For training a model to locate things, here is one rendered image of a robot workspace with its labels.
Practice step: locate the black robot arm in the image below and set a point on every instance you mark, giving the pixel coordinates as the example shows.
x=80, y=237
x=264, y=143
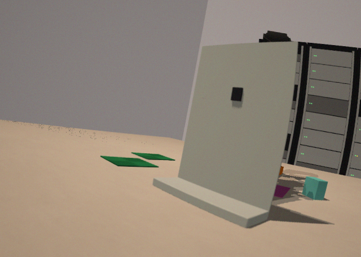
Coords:
x=271, y=36

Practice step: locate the magenta flat square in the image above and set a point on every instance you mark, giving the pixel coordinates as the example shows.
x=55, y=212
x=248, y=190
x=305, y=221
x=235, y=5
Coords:
x=280, y=191

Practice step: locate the teal cube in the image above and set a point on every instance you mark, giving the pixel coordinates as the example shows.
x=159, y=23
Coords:
x=314, y=188

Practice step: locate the grey panel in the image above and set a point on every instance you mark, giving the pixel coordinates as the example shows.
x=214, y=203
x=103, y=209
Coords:
x=237, y=130

